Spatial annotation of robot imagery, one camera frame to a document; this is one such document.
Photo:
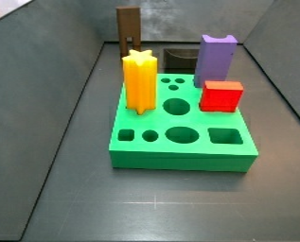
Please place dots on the brown two-pronged peg block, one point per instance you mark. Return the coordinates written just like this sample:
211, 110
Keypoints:
129, 27

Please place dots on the green shape sorter board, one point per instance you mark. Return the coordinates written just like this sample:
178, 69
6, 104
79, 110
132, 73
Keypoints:
178, 136

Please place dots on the red square block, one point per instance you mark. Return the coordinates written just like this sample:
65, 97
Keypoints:
222, 96

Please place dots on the yellow star prism block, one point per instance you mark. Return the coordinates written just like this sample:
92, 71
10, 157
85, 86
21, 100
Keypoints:
140, 72

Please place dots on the purple arch prism block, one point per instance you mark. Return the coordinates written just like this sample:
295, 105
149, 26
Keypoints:
215, 57

